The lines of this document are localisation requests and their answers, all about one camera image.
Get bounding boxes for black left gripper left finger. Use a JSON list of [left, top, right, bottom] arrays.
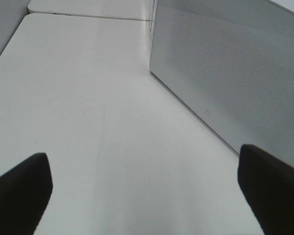
[[0, 153, 53, 235]]

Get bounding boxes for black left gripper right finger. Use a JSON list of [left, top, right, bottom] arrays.
[[237, 144, 294, 235]]

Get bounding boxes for white microwave door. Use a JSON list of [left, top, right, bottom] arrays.
[[150, 0, 294, 167]]

